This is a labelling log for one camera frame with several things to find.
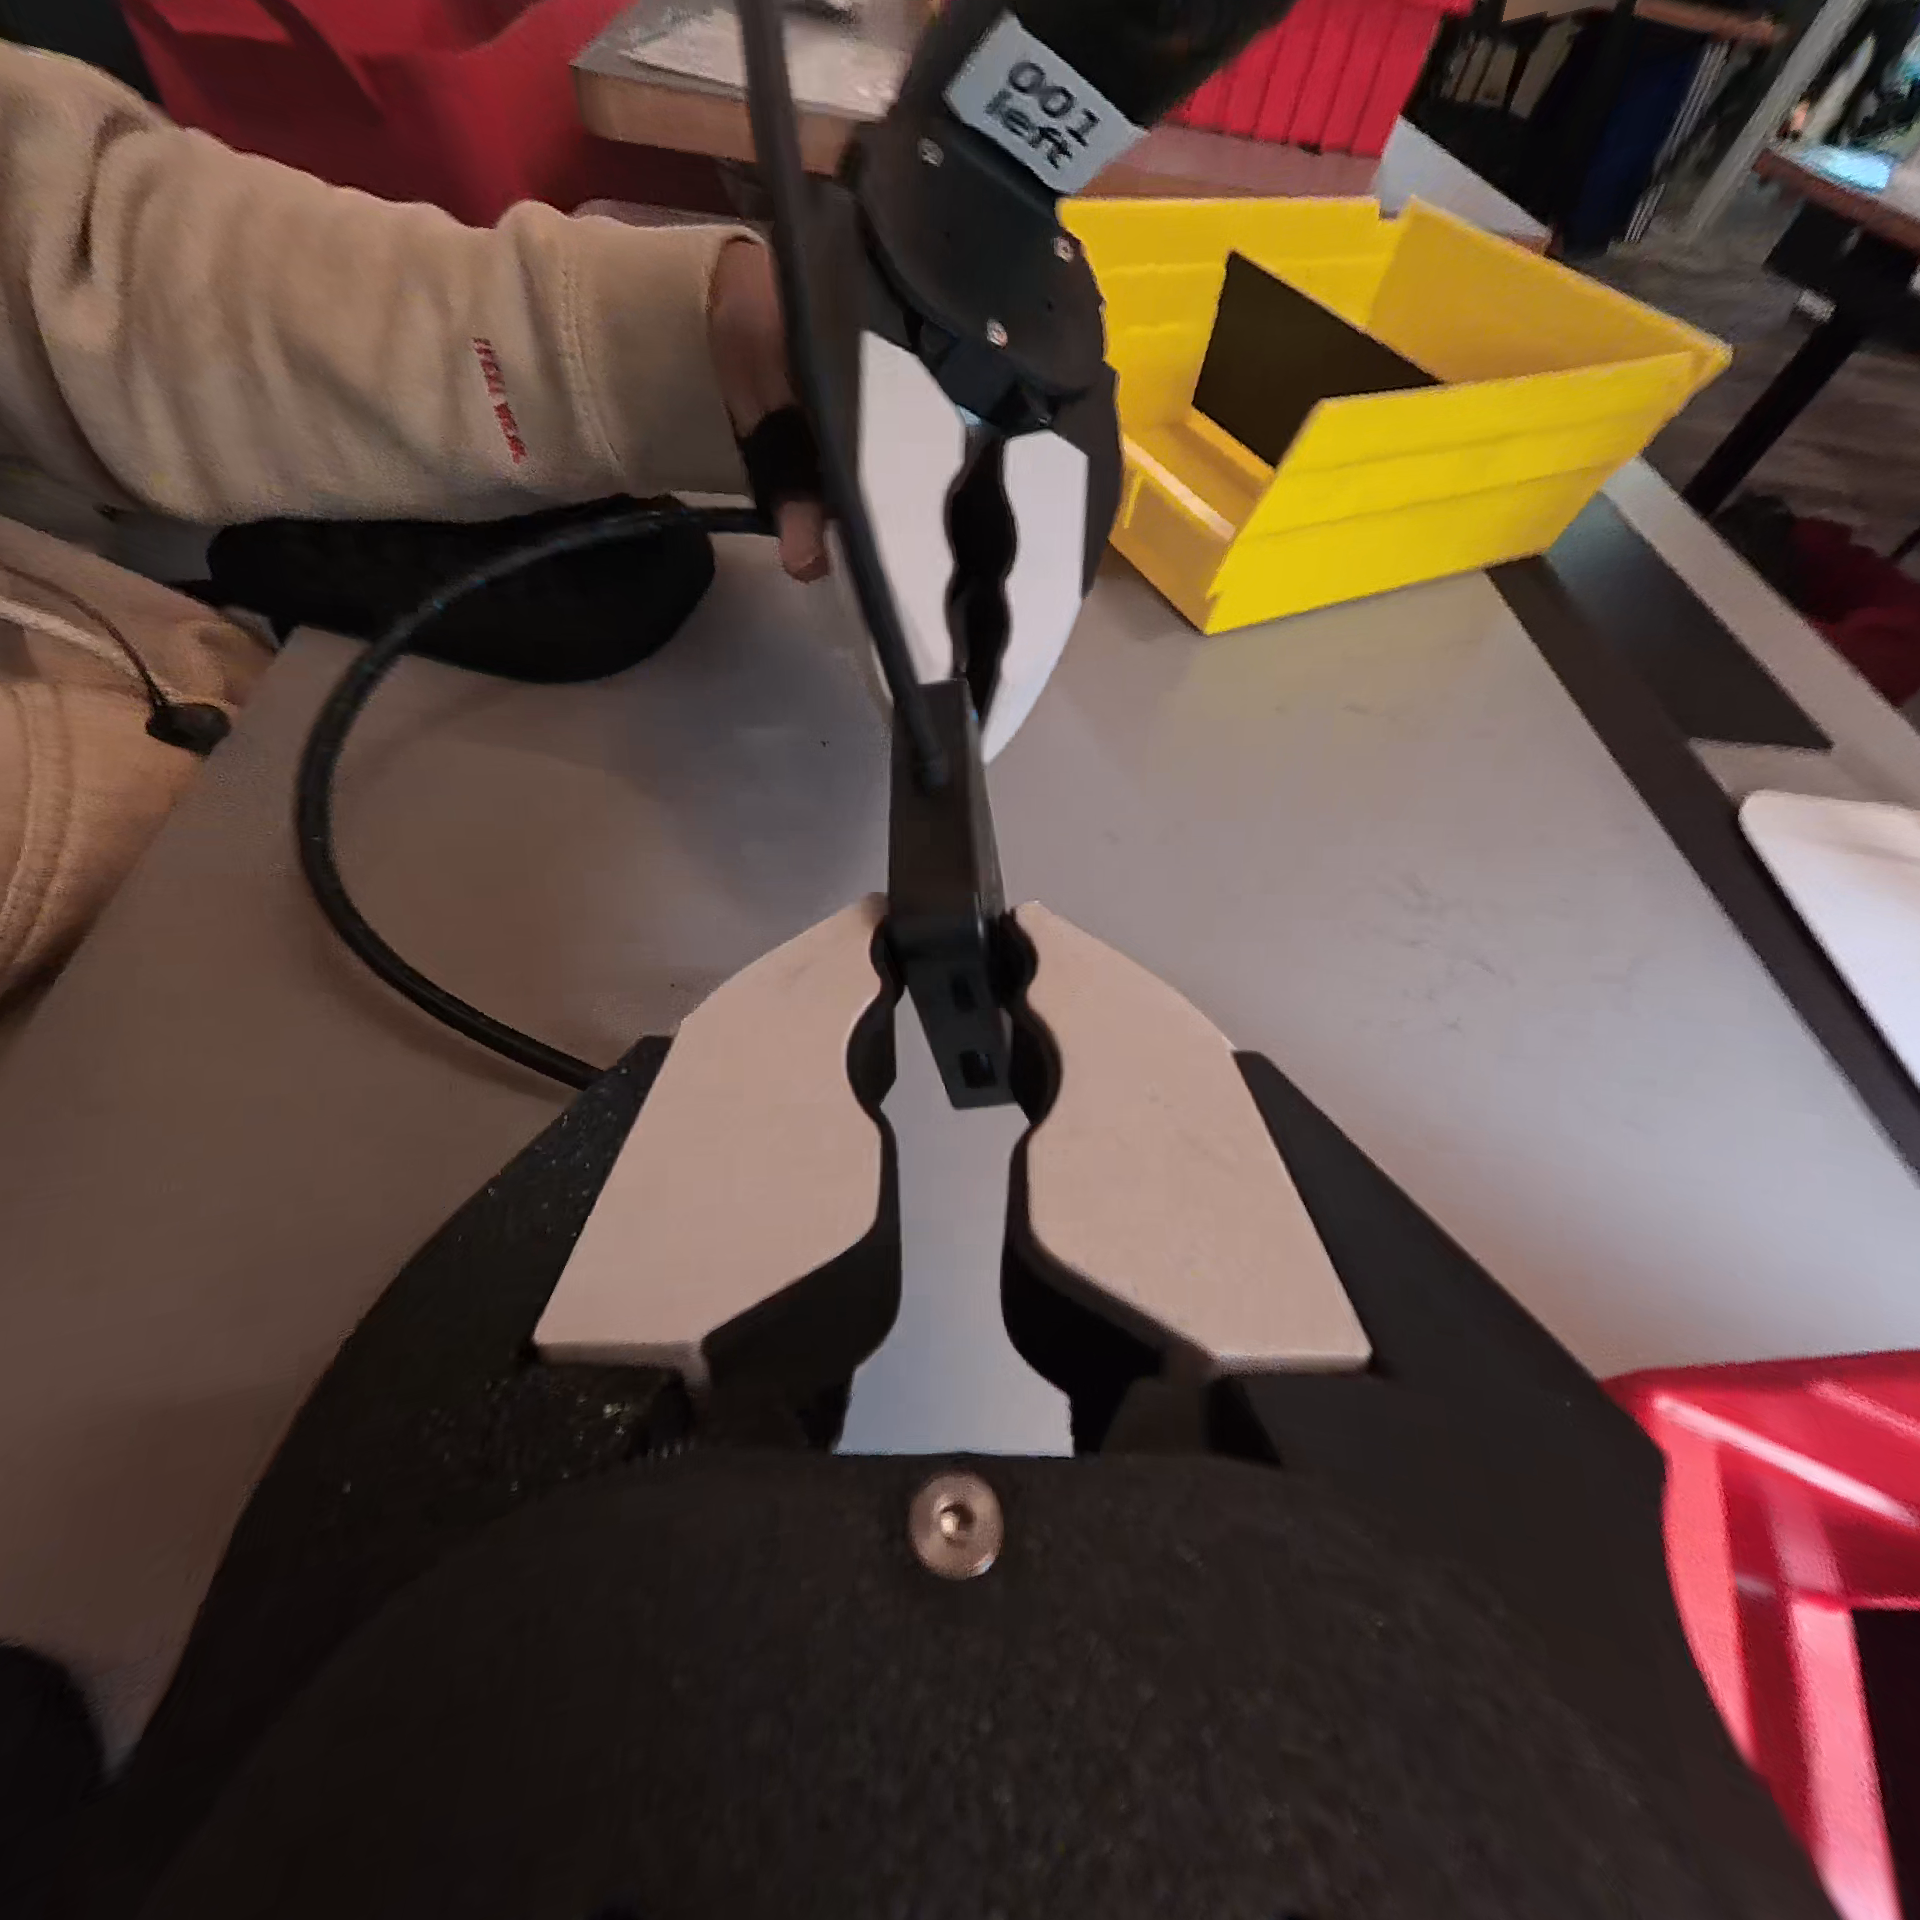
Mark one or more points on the red plastic bin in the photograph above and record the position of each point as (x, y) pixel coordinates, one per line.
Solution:
(1770, 1575)

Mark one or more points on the person's left forearm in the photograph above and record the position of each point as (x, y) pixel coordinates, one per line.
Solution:
(298, 329)

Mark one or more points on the yellow plastic bin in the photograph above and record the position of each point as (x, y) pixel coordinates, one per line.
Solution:
(1425, 496)

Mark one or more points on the black bin divider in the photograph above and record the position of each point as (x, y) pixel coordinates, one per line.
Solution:
(1290, 362)

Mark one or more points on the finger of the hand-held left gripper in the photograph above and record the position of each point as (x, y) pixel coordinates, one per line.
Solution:
(925, 479)
(1050, 572)

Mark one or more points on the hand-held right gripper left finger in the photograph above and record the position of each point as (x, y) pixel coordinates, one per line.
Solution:
(720, 1171)

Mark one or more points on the red floor bag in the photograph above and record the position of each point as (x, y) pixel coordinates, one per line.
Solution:
(1860, 613)

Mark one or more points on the stack of red bins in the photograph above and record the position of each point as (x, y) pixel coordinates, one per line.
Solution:
(1322, 77)

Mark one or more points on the wooden desk with black legs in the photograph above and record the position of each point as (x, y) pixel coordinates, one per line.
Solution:
(1837, 171)

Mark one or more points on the red tote tub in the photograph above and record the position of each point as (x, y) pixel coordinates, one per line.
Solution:
(370, 106)

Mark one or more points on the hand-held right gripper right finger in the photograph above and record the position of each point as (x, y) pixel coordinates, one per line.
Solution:
(1188, 1189)

